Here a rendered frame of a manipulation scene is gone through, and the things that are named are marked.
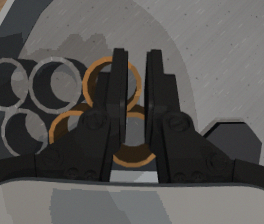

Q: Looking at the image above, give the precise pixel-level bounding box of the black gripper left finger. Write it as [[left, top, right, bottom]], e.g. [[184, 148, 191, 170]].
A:
[[0, 48, 128, 182]]

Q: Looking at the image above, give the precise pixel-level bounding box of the grey metal ring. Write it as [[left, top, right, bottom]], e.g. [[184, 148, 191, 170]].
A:
[[1, 103, 60, 156], [0, 58, 38, 112], [28, 57, 87, 114]]

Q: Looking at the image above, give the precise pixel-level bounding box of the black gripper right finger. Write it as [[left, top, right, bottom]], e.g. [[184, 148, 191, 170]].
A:
[[144, 49, 264, 188]]

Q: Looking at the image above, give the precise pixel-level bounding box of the bronze bushing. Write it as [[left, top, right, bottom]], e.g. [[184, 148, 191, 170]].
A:
[[82, 56, 142, 111], [113, 104, 155, 167], [49, 103, 91, 144]]

